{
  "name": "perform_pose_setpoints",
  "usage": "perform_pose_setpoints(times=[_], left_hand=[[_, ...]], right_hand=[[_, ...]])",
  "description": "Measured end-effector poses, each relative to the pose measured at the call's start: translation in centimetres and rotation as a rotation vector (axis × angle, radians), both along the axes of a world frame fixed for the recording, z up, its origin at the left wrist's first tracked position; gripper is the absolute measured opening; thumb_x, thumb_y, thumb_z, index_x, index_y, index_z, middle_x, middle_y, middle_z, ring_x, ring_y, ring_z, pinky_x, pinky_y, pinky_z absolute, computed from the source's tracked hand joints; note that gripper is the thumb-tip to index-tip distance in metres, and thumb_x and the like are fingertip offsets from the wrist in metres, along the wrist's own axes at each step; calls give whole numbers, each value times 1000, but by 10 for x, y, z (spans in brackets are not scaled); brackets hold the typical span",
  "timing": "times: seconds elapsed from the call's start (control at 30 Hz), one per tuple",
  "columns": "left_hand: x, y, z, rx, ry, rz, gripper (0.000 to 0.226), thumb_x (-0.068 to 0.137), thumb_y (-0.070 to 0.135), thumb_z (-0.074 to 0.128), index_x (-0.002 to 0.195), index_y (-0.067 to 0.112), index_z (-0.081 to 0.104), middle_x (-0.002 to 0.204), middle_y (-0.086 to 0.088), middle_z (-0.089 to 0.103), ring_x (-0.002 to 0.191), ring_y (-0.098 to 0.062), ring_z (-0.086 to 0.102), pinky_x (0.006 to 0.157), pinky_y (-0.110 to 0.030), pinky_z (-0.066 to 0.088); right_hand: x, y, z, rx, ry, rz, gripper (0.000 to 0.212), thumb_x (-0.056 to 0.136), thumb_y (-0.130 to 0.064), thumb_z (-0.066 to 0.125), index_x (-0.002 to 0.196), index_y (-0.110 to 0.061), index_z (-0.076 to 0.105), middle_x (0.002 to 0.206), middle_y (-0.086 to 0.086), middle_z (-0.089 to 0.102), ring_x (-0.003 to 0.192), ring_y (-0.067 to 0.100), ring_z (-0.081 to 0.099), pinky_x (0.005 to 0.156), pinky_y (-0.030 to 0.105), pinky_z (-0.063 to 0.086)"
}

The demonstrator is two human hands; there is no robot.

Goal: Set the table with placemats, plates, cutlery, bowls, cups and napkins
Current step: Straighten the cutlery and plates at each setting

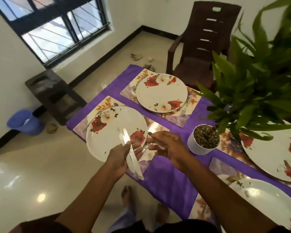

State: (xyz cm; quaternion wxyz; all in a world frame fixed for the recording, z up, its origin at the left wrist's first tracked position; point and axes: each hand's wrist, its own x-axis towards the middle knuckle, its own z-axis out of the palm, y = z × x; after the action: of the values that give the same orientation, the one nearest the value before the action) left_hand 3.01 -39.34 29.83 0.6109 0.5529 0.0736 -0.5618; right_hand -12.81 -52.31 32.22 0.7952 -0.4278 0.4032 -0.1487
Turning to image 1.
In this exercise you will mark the black plastic stool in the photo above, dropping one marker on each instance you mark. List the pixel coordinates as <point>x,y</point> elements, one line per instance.
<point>51,87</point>

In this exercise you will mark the person's black shirt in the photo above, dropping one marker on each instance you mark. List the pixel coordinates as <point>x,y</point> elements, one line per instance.
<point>184,228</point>

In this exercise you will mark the person's light blue trousers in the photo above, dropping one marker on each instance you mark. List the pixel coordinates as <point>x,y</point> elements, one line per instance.
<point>123,218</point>

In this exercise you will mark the purple tablecloth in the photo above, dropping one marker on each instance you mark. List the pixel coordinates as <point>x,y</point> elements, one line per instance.
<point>169,181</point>

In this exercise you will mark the black barred window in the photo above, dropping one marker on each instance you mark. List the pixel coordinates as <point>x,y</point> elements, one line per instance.
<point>51,12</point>

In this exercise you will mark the person's right foot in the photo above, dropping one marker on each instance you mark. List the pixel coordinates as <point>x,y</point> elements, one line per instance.
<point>163,213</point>

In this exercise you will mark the purple printed paper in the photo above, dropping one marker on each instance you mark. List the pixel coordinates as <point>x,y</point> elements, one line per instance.
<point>149,67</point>

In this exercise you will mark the person's left hand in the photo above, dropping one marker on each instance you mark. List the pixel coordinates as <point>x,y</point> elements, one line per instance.
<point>121,157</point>

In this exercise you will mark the white rose print plate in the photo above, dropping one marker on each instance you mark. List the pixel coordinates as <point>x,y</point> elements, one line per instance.
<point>160,94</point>
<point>269,203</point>
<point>106,143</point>
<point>269,152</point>

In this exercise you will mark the person's foot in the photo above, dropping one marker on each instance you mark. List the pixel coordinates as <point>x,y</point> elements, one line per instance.
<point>163,213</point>
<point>127,195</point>

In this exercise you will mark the brown plastic armchair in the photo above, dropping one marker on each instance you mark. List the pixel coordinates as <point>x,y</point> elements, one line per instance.
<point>198,60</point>

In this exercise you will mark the steel fork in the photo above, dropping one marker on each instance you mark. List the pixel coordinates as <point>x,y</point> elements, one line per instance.
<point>92,123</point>

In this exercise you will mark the person's right hand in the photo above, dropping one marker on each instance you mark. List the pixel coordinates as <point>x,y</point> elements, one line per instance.
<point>172,148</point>

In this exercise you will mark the tan paper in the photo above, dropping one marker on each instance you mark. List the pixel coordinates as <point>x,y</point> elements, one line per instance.
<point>136,57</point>

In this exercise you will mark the blue plastic bucket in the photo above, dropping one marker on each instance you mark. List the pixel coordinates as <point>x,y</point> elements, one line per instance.
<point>26,123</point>

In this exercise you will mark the floral print placemat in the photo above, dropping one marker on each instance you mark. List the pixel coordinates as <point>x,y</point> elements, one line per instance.
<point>179,118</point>
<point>101,104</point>
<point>220,167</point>
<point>229,145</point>

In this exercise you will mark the green plant in white pot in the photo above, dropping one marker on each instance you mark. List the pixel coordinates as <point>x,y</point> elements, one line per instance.
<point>192,148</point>

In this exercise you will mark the person's right forearm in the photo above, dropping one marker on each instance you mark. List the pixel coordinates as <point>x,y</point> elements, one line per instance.
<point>225,198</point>

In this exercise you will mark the person's left foot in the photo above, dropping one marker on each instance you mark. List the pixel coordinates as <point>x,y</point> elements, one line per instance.
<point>127,195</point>

